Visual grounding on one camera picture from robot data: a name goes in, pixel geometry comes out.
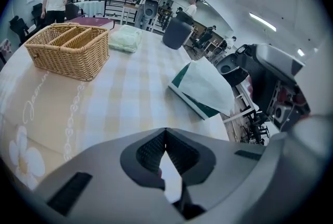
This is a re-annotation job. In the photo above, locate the dark grey cup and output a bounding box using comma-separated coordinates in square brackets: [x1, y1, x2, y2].
[162, 17, 194, 50]

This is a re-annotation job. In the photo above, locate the maroon gold-trimmed book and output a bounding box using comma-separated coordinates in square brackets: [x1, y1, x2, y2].
[66, 16, 116, 31]

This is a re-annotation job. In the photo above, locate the white and green bag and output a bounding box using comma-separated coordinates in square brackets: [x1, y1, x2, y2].
[168, 57, 236, 120]

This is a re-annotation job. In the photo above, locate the white ceiling light strip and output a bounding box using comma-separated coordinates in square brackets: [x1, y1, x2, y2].
[249, 11, 277, 33]

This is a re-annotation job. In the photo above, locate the checkered tablecloth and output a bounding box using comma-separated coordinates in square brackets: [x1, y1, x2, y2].
[0, 18, 236, 192]

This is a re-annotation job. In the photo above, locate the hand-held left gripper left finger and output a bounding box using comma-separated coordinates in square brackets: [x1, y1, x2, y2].
[32, 128, 180, 224]

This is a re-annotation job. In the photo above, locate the pale green wipes pack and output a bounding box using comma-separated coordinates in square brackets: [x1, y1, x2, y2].
[108, 24, 143, 54]

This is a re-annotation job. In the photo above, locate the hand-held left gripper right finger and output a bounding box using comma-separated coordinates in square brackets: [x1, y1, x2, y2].
[166, 128, 283, 224]

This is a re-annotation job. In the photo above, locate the wicker basket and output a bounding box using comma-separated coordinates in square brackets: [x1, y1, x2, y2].
[24, 22, 110, 82]

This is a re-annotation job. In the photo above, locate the black metal railing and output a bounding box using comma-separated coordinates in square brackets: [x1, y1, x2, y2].
[66, 0, 143, 18]

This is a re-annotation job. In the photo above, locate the pink checkered side table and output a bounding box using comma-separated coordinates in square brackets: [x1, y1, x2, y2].
[0, 38, 13, 65]

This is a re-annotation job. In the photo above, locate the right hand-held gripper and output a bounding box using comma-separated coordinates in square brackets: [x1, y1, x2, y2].
[235, 43, 312, 133]

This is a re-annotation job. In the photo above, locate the round white-clothed table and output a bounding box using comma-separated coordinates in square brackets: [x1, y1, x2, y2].
[75, 0, 105, 18]

